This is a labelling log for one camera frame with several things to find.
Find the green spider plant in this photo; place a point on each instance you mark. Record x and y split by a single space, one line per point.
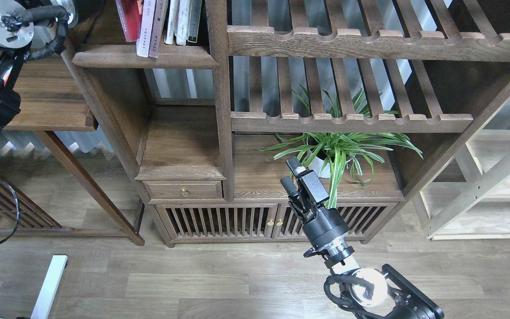
357 145

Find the dark wooden side table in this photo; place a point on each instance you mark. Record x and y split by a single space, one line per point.
51 102

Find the dark wooden bookshelf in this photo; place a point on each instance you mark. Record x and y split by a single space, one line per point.
192 126

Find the white plant pot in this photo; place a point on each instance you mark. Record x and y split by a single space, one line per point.
321 165

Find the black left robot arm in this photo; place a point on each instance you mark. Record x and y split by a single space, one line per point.
31 30

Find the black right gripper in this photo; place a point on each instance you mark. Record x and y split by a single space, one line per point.
324 228

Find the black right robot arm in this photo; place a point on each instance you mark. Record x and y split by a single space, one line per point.
350 287

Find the dark upright book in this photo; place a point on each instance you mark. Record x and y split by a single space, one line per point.
194 21

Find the white post on floor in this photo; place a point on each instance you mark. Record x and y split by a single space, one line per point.
49 287

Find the red book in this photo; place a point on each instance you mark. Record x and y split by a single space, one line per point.
130 13

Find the maroon book white characters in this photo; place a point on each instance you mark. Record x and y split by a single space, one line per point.
157 26

